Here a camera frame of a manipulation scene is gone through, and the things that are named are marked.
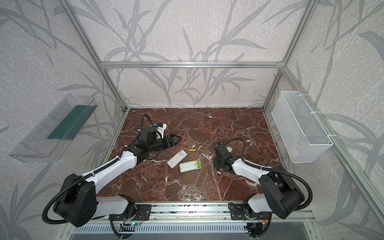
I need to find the white wire mesh basket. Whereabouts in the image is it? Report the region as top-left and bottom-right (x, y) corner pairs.
(272, 91), (333, 164)

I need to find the white remote control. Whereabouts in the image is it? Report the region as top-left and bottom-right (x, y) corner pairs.
(167, 150), (188, 169)
(180, 161), (202, 173)

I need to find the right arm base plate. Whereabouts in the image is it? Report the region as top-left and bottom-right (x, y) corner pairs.
(228, 203), (259, 220)

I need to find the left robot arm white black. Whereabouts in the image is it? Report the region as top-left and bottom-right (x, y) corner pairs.
(42, 123), (182, 227)

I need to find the clear plastic wall bin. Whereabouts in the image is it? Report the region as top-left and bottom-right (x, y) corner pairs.
(9, 94), (98, 163)

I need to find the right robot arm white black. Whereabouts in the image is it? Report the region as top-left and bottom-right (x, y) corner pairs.
(214, 138), (313, 220)

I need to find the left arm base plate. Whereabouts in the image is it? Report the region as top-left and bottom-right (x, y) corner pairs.
(120, 204), (152, 222)

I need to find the aluminium mounting rail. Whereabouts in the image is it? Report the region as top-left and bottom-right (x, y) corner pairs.
(61, 201), (316, 224)

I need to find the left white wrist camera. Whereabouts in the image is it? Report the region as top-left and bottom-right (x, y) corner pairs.
(154, 123), (167, 139)

